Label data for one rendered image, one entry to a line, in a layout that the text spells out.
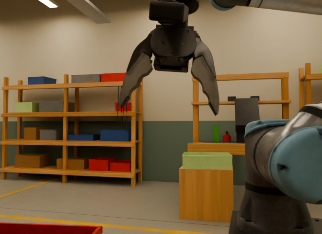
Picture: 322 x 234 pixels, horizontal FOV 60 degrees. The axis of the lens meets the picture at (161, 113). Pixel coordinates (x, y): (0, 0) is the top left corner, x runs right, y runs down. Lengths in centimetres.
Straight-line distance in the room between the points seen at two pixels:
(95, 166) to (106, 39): 277
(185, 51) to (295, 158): 23
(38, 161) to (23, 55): 262
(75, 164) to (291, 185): 567
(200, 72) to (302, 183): 22
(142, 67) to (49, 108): 586
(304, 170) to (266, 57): 542
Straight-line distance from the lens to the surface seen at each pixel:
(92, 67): 649
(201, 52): 45
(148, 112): 588
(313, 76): 525
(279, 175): 46
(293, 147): 45
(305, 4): 69
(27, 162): 664
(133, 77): 44
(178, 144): 575
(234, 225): 68
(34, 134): 649
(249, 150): 61
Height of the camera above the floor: 117
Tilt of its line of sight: 2 degrees up
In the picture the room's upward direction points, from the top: straight up
